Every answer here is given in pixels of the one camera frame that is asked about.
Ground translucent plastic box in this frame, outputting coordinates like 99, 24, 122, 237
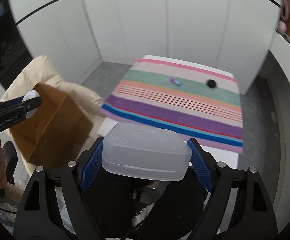
102, 122, 192, 181

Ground blue bottle pink cap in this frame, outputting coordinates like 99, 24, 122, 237
169, 78, 182, 87

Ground white round tin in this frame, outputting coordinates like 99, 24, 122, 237
22, 90, 41, 119

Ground white small table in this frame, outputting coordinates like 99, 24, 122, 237
97, 54, 240, 168

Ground person's black trousers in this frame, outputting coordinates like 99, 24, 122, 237
84, 168, 207, 239

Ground brown cardboard box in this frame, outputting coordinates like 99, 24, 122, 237
9, 83, 93, 168

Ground cream padded chair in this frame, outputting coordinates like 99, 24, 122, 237
0, 55, 106, 181

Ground black glass panel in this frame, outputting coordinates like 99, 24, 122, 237
0, 0, 33, 89

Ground striped colourful towel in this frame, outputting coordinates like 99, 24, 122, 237
99, 58, 244, 154

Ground white curved counter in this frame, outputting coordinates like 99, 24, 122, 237
268, 33, 290, 231

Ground pink plush toy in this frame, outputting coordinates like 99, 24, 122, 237
278, 20, 287, 33

